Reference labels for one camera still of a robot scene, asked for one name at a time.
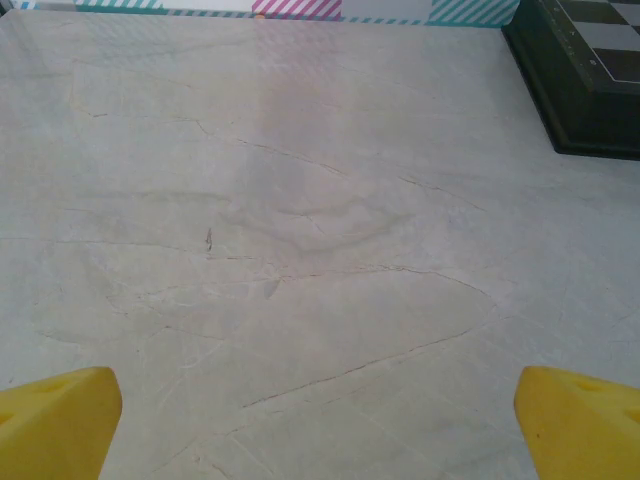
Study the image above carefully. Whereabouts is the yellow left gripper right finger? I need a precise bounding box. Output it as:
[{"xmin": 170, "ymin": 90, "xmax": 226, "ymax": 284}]
[{"xmin": 514, "ymin": 365, "xmax": 640, "ymax": 480}]

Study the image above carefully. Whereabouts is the black folding chessboard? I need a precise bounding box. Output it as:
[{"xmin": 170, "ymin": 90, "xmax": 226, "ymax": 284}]
[{"xmin": 501, "ymin": 0, "xmax": 640, "ymax": 162}]

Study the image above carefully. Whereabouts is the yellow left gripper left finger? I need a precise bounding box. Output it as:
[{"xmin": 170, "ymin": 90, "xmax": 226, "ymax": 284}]
[{"xmin": 0, "ymin": 366, "xmax": 123, "ymax": 480}]

